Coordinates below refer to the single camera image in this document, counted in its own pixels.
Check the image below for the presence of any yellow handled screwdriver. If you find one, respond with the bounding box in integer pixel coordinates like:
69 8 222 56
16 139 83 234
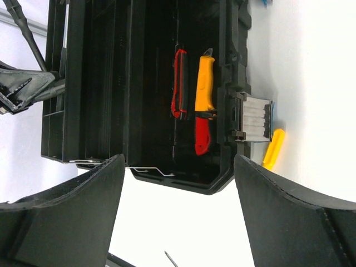
262 128 285 171

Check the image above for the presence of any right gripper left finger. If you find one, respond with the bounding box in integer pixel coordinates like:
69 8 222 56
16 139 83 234
1 155 125 266

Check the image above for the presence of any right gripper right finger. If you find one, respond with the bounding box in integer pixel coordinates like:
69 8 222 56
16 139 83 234
234 155 355 266

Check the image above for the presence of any yellow utility knife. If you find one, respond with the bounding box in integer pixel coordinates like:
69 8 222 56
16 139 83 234
195 48 215 112

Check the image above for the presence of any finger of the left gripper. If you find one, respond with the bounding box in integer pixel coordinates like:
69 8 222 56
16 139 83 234
1 62 66 115

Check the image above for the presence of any black plastic toolbox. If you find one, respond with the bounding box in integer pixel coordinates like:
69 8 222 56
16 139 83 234
41 1 273 195

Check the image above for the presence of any red black handled tool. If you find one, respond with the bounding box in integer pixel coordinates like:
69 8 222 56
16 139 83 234
171 48 189 120

